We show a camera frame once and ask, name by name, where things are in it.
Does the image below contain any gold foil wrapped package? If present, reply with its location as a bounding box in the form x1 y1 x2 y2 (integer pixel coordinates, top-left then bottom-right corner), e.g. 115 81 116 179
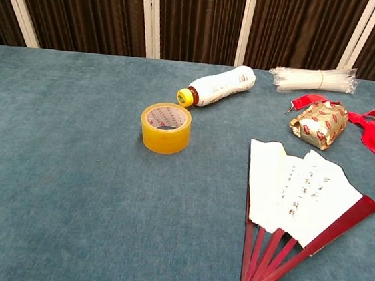
286 97 351 154

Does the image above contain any blue velvet tablecloth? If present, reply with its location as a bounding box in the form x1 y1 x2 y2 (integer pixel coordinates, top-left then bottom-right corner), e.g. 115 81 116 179
0 39 375 281

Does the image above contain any bundle of clear wrapped straws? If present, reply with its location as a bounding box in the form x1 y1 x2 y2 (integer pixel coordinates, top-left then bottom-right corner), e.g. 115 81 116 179
266 59 361 101

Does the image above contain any white bottle with yellow cap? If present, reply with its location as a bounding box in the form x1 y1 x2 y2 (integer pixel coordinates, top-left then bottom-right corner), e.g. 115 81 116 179
175 59 258 116

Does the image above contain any yellow packing tape roll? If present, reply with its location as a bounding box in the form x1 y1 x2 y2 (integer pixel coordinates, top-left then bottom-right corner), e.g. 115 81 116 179
137 99 195 157

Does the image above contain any red ribbed paper folding fan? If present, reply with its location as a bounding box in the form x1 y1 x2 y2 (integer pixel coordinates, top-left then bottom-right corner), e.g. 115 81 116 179
233 138 375 281

